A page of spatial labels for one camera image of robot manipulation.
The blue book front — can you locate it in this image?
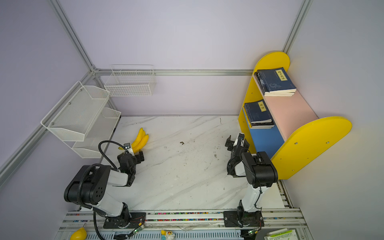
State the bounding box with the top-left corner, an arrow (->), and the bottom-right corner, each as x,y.
256,68 -> 297,91

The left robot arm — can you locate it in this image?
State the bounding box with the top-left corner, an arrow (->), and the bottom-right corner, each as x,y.
64,151 -> 146,229

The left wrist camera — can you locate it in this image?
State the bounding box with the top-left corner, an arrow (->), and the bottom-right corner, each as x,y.
123,143 -> 135,156

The yellow lemon toy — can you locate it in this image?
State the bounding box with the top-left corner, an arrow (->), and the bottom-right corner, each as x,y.
70,227 -> 87,240

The black book with barcode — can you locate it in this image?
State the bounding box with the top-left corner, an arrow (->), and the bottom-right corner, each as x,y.
253,73 -> 297,97

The yellow pink blue bookshelf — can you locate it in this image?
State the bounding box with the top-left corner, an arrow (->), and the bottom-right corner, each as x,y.
238,50 -> 353,180

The blue book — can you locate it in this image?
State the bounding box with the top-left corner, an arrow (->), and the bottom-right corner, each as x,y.
256,68 -> 297,91
243,100 -> 275,129

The white wire basket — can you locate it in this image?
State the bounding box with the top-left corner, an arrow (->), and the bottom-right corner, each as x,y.
105,65 -> 156,97

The green white box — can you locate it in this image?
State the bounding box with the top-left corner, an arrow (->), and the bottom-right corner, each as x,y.
264,228 -> 299,240

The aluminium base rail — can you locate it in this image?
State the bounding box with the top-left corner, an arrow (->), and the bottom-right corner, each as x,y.
55,189 -> 313,240

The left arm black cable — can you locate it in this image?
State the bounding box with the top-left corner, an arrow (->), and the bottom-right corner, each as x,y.
92,140 -> 127,240

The yellow banana bunch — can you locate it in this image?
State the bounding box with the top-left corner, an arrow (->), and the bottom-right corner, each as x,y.
131,128 -> 149,154

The white mesh two-tier shelf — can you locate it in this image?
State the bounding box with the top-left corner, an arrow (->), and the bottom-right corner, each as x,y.
41,82 -> 121,159

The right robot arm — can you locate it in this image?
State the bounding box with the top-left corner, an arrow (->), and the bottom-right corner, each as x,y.
224,133 -> 278,228

